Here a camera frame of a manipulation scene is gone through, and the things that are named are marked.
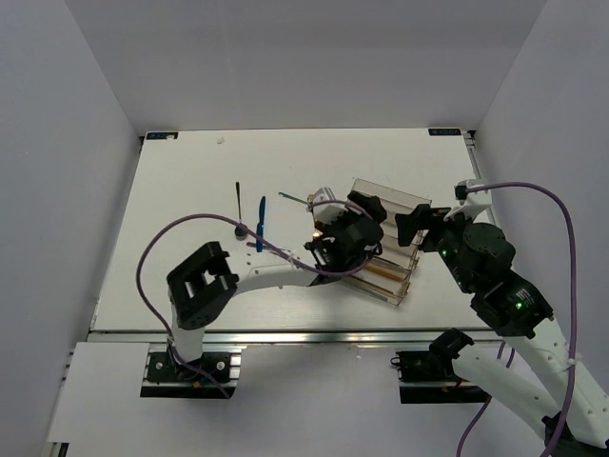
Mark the left blue table label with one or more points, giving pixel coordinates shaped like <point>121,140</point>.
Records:
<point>161,135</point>

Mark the rainbow fork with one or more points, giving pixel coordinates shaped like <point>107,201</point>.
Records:
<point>293,198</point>

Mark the blue knife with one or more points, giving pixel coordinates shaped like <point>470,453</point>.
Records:
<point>261,224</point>

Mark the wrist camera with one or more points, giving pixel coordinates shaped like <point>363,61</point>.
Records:
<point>473,198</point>
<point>326,207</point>

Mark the right blue table label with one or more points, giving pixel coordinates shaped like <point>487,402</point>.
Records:
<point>444,132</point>

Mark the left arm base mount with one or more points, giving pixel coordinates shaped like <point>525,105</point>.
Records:
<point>165,378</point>

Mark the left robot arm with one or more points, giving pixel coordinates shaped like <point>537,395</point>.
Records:
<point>202,285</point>

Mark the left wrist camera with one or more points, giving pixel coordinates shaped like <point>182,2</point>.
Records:
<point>326,207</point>

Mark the gold ornate fork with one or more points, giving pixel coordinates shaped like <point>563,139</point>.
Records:
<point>310,201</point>

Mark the black spoon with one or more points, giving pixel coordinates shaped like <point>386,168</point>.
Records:
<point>239,231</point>

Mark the blue table label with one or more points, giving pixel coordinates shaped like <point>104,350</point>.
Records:
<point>444,132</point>
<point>161,135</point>

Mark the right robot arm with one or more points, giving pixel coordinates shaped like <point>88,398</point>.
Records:
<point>570,411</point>

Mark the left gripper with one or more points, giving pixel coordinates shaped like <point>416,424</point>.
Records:
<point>368,202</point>

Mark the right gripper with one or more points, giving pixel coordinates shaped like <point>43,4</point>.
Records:
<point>422,218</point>

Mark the clear tiered utensil organizer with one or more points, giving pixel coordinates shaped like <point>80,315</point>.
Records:
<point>393,256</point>

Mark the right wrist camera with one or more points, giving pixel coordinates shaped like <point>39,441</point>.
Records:
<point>473,198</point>

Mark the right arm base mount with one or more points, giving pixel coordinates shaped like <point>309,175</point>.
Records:
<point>425,380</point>

